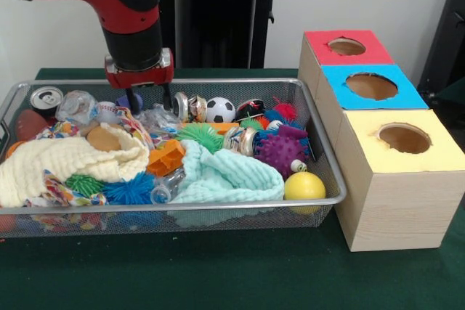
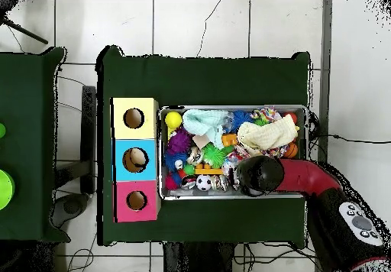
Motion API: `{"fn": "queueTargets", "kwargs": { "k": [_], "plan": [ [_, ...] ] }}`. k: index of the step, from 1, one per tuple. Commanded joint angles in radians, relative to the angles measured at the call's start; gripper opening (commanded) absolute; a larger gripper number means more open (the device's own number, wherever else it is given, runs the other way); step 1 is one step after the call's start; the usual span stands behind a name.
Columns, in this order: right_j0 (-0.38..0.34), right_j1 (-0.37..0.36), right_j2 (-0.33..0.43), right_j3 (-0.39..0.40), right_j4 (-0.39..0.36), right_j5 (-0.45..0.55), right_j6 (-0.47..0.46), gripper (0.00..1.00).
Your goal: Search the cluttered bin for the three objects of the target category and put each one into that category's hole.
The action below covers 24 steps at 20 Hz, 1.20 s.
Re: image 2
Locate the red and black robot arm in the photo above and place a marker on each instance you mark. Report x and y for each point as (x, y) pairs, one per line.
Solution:
(330, 217)

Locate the shallow metal mesh bin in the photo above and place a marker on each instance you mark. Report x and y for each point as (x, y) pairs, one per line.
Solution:
(195, 195)

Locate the wooden box with three holes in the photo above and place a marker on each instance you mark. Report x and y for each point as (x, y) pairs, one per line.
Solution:
(136, 133)

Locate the purple spiky ball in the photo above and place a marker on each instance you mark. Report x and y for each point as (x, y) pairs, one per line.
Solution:
(179, 142)

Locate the mint green cloth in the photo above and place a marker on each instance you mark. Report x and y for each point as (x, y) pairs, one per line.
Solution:
(201, 122)

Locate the yellow smooth ball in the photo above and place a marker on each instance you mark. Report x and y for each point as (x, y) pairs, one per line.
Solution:
(173, 119)

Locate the orange plastic block toy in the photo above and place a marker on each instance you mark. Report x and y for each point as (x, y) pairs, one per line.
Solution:
(229, 140)

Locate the black and white soccer ball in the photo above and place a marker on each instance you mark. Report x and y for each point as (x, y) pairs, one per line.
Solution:
(204, 182)

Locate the cream yellow cloth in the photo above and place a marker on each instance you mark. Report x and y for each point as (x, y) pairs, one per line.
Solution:
(268, 134)

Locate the small orange basketball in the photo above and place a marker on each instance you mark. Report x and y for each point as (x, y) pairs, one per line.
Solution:
(291, 150)

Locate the dark green side table cloth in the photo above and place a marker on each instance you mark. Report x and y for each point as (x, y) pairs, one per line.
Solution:
(24, 131)

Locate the small bright green object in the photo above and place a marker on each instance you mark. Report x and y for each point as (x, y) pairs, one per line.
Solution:
(1, 130)

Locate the large bright green cup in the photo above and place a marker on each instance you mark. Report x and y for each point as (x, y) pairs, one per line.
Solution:
(5, 189)

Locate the black tripod leg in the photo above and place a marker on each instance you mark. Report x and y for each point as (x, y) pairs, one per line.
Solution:
(27, 33)

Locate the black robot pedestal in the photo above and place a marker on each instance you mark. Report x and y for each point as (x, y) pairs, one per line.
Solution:
(198, 258)

